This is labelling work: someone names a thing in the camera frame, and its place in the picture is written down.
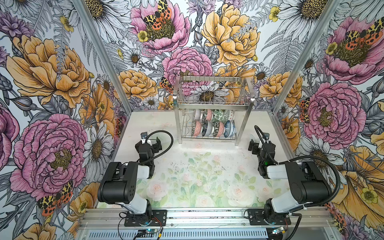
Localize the blue floral bowl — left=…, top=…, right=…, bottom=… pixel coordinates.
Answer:
left=224, top=121, right=236, bottom=138

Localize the green leaf pattern bowl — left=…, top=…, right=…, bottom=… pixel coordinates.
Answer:
left=212, top=110, right=226, bottom=122

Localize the dark leaf pattern bowl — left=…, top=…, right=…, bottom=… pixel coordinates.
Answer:
left=213, top=121, right=221, bottom=137

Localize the dark blue-grey bowl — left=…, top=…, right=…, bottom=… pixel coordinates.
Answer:
left=194, top=109, right=203, bottom=122

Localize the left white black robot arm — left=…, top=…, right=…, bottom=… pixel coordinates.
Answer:
left=97, top=133, right=162, bottom=218

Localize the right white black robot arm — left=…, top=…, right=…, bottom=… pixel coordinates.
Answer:
left=249, top=125, right=341, bottom=225

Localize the steel two-tier dish rack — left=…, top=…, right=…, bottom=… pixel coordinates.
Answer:
left=173, top=76, right=255, bottom=146

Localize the pink patterned outer bowl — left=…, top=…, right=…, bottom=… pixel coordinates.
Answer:
left=191, top=120, right=202, bottom=137

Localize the right green circuit board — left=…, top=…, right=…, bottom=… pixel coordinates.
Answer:
left=267, top=227, right=286, bottom=235

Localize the green circuit board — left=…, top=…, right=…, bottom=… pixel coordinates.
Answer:
left=267, top=227, right=286, bottom=235
left=135, top=229, right=164, bottom=240

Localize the left green circuit board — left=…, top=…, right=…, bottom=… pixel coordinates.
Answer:
left=135, top=229, right=164, bottom=240

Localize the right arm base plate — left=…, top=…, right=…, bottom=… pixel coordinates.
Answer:
left=244, top=209, right=292, bottom=226

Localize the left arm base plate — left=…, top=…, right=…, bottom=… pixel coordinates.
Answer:
left=124, top=210, right=168, bottom=227

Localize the aluminium front rail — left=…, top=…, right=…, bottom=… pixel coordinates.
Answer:
left=79, top=207, right=334, bottom=230

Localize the white vented cable duct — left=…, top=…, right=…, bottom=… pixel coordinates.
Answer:
left=80, top=228, right=269, bottom=240

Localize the left aluminium frame post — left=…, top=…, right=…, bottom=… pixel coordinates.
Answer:
left=74, top=1, right=132, bottom=117

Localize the aluminium frame post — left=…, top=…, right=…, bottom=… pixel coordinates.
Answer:
left=272, top=1, right=341, bottom=114
left=74, top=1, right=132, bottom=117

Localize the right aluminium frame post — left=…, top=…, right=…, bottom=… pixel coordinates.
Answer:
left=272, top=1, right=341, bottom=114

